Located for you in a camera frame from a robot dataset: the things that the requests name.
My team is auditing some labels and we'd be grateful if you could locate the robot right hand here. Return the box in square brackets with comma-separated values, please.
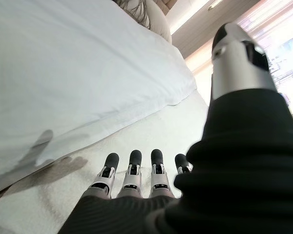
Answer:
[57, 22, 293, 234]

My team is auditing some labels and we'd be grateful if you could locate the white duvet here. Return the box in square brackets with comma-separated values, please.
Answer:
[0, 0, 198, 196]

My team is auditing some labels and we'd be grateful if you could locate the cream textured fringed blanket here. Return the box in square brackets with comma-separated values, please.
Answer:
[0, 89, 210, 234]

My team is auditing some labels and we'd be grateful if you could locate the sheer pale curtain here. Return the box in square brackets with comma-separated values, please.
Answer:
[185, 0, 293, 135]

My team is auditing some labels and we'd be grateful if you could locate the beige pillow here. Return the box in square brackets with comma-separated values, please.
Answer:
[144, 0, 173, 44]

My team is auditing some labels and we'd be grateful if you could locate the ceiling light fixture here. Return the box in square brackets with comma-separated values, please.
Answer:
[207, 0, 223, 11]

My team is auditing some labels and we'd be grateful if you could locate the woven fringed cushion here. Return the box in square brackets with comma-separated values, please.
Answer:
[114, 0, 152, 30]

